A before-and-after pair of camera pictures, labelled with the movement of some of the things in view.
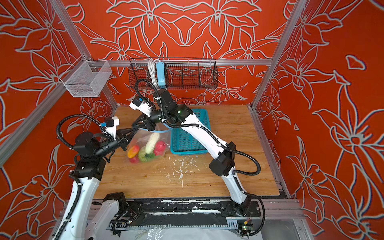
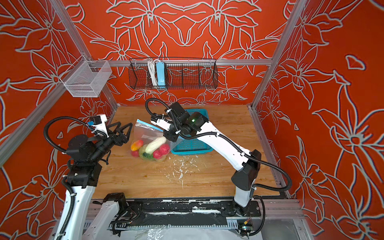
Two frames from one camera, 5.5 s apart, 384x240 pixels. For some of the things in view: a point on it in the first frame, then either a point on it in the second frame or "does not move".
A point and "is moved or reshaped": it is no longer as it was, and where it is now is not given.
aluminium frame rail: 181,62 does not move
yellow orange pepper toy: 133,151 → 136,145
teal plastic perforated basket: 183,141 does not move
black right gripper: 146,121 → 170,136
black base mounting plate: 205,208 does not move
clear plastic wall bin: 86,78 does not move
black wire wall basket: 181,73 does not move
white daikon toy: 150,145 is moved or reshaped
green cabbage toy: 144,156 does not move
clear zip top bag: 144,145 is moved or reshaped
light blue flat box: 160,71 does not move
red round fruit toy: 159,148 is moved or reshaped
